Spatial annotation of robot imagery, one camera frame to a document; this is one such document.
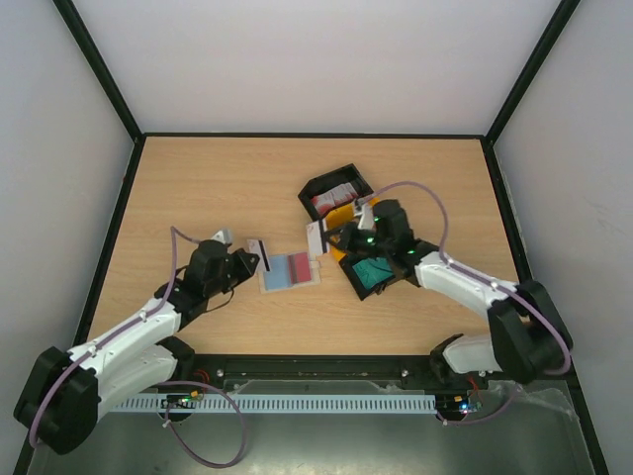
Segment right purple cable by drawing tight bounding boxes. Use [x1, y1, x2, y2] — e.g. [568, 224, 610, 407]
[355, 180, 573, 375]

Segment black aluminium frame rail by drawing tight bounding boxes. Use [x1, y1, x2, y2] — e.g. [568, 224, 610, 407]
[123, 351, 575, 397]

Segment black bin with red cards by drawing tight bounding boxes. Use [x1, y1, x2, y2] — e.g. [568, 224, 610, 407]
[298, 163, 374, 221]

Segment stack of red white cards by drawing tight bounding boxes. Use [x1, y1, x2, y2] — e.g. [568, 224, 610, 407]
[311, 182, 358, 216]

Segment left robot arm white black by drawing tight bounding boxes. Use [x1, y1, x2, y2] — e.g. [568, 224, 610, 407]
[14, 237, 260, 455]

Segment beige card holder wallet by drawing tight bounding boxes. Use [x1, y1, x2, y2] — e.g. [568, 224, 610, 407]
[258, 251, 321, 294]

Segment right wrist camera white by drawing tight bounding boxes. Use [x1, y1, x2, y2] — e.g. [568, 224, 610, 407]
[352, 198, 375, 231]

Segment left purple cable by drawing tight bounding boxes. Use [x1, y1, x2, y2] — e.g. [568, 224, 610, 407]
[28, 226, 204, 449]

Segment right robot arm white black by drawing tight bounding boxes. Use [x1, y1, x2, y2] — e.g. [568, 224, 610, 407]
[321, 200, 573, 388]

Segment yellow bin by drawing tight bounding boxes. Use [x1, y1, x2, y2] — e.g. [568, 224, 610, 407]
[324, 198, 380, 263]

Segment purple cable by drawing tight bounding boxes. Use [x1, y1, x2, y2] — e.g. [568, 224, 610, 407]
[355, 180, 573, 375]
[28, 226, 204, 449]

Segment black bin with teal cards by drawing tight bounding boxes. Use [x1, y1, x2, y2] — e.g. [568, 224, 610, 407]
[338, 255, 396, 301]

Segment teal cards stack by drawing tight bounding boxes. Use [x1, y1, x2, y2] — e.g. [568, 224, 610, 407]
[352, 257, 394, 290]

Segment light blue cable duct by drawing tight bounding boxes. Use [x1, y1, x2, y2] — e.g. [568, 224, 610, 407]
[112, 393, 436, 415]

